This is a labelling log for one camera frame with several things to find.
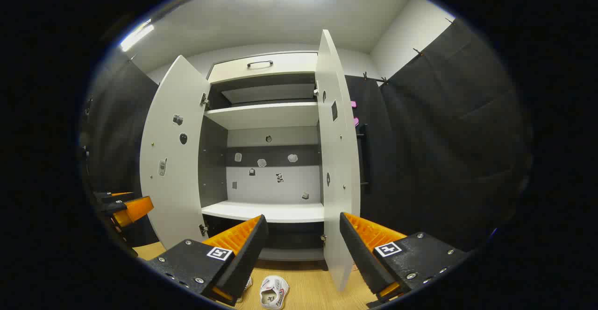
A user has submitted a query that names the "black right door handle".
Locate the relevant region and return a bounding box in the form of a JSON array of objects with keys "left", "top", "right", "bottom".
[{"left": 357, "top": 124, "right": 374, "bottom": 190}]

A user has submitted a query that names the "white canvas shoe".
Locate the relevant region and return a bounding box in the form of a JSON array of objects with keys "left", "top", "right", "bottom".
[
  {"left": 259, "top": 275, "right": 290, "bottom": 310},
  {"left": 236, "top": 276, "right": 253, "bottom": 303}
]

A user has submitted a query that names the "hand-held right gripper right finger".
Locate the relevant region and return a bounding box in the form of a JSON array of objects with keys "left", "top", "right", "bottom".
[{"left": 339, "top": 212, "right": 470, "bottom": 308}]

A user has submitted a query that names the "white cabinet door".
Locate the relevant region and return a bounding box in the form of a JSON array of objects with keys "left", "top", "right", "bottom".
[
  {"left": 315, "top": 29, "right": 361, "bottom": 292},
  {"left": 139, "top": 55, "right": 212, "bottom": 251}
]

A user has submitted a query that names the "black backdrop cloth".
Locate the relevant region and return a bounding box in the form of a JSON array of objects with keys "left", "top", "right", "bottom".
[{"left": 82, "top": 18, "right": 533, "bottom": 254}]

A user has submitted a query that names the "white cabinet drawer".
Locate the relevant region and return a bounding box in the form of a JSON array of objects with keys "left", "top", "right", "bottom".
[{"left": 207, "top": 52, "right": 319, "bottom": 85}]

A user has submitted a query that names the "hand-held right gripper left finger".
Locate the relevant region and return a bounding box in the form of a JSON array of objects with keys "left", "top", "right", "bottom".
[{"left": 145, "top": 214, "right": 270, "bottom": 307}]

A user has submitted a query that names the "small ceiling strip light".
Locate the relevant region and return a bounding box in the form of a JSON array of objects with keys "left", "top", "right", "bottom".
[{"left": 120, "top": 19, "right": 155, "bottom": 52}]

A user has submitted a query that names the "white shoe cabinet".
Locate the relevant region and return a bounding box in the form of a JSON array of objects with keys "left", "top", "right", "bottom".
[{"left": 199, "top": 51, "right": 327, "bottom": 261}]

